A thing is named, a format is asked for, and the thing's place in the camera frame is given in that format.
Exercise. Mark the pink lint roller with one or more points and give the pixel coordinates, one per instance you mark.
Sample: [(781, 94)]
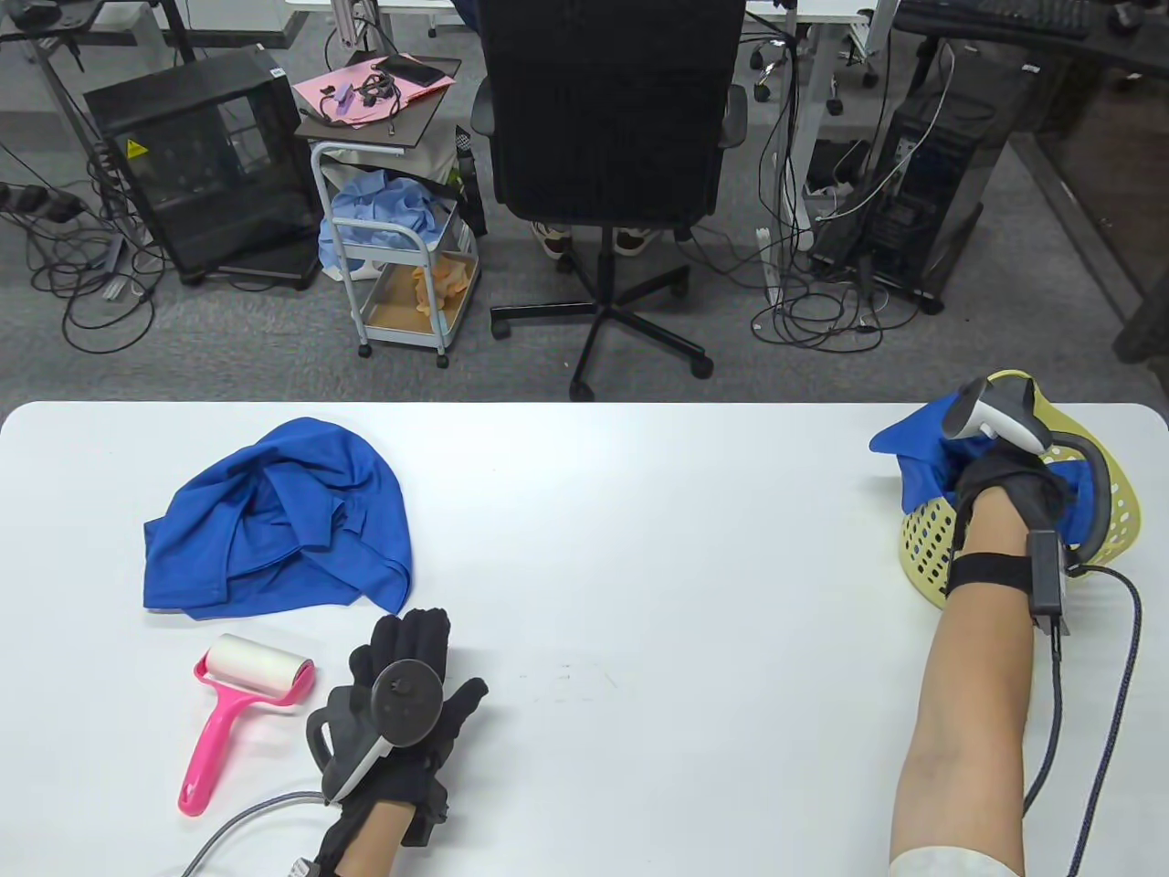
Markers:
[(219, 731)]

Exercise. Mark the black desk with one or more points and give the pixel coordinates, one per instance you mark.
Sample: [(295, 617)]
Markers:
[(1137, 55)]

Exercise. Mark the small purple object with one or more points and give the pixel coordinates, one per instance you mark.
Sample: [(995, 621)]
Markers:
[(342, 99)]

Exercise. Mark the person's white right sleeve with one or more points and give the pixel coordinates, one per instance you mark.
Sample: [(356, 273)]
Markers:
[(950, 863)]

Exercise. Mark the black power strip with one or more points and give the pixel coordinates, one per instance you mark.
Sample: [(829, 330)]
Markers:
[(46, 203)]

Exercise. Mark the person's right hand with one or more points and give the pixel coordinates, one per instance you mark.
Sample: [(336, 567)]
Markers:
[(1014, 475)]

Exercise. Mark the pink paper sheet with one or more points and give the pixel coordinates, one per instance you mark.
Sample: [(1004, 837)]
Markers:
[(310, 93)]

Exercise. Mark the black office chair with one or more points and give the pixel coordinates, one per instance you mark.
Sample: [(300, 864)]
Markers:
[(603, 110)]

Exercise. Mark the person's right forearm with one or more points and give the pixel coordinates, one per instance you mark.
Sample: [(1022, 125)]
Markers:
[(968, 713)]

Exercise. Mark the black glass computer case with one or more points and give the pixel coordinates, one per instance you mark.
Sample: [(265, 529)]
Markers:
[(210, 219)]

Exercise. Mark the black keyboard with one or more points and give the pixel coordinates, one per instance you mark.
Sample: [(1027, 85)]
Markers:
[(995, 16)]

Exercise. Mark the white desk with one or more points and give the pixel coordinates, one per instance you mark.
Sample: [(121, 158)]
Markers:
[(808, 100)]

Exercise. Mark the black computer tower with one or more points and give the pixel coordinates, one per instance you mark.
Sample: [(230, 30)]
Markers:
[(950, 174)]

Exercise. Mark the light blue cloth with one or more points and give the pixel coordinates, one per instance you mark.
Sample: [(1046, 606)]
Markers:
[(379, 206)]

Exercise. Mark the white rolling cart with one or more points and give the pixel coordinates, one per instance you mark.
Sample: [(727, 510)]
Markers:
[(393, 311)]

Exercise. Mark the black and white controller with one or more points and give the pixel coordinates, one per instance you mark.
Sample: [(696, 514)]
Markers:
[(991, 411), (406, 703)]

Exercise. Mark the black square board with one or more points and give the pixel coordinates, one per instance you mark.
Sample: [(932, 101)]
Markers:
[(402, 128)]

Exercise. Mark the orange cloth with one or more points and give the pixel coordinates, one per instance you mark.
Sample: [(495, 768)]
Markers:
[(445, 285)]

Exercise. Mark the person's left hand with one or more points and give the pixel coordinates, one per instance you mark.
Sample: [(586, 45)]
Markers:
[(415, 649)]

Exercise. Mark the yellow perforated plastic basket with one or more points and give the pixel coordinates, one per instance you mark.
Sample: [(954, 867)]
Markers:
[(922, 557)]

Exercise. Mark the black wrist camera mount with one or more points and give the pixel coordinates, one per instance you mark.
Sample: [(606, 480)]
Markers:
[(427, 813)]

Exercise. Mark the aluminium frame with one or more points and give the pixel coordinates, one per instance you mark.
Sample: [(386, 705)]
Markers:
[(347, 23)]

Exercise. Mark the black sensor box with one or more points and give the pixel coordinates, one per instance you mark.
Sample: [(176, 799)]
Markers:
[(1047, 575), (306, 866)]

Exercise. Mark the white power strip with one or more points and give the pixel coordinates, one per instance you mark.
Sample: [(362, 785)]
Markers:
[(769, 274)]

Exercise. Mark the blue t-shirt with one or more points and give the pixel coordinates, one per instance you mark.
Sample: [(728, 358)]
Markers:
[(274, 530), (918, 457)]

